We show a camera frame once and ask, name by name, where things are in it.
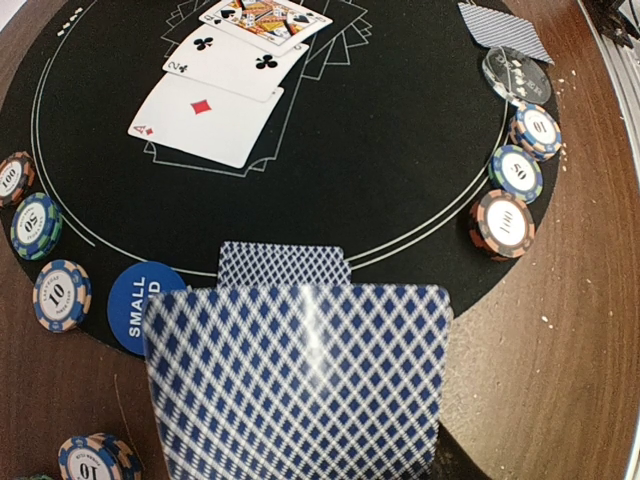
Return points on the blue white chips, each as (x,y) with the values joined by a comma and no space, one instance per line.
(62,296)
(536,131)

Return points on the red black chips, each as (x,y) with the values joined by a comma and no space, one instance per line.
(17,176)
(501,225)

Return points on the green white chips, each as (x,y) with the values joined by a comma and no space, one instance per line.
(513,170)
(36,227)

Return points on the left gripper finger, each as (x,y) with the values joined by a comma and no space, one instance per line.
(453,463)

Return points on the two of clubs card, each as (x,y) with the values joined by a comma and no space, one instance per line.
(214,57)

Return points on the blue card deck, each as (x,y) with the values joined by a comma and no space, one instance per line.
(298,382)

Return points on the queen of spades card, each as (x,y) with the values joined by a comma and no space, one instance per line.
(281,24)

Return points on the blue white chip stack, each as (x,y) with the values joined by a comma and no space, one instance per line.
(98,456)

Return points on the blue small blind button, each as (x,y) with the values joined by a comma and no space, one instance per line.
(128,298)

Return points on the aluminium front rail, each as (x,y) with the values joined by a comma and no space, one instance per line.
(615,26)

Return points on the ace of diamonds card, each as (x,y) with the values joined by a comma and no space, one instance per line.
(203,120)

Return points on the round black poker mat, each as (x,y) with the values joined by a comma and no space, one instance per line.
(377,145)

